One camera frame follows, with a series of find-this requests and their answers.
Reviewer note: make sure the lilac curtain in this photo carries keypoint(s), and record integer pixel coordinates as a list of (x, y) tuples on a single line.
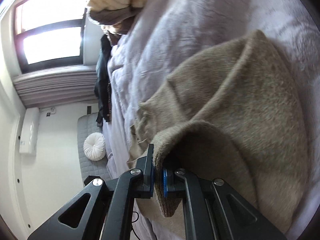
[(56, 86)]

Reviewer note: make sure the round white cushion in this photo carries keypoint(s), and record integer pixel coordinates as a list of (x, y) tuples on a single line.
[(94, 146)]

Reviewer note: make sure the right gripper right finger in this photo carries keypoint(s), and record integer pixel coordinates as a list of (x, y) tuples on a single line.
[(214, 210)]

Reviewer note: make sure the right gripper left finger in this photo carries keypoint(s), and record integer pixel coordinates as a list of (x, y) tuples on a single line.
[(102, 209)]

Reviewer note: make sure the black jacket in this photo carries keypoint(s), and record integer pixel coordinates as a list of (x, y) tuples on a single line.
[(102, 87)]

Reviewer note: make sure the white wall heater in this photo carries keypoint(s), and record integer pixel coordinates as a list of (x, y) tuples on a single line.
[(29, 131)]

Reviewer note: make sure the taupe knit sweater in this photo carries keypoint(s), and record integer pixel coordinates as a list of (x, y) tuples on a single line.
[(231, 111)]

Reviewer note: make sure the window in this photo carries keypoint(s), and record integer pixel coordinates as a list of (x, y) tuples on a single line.
[(49, 33)]

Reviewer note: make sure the cream striped clothes pile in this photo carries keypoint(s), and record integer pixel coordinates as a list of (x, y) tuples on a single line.
[(114, 16)]

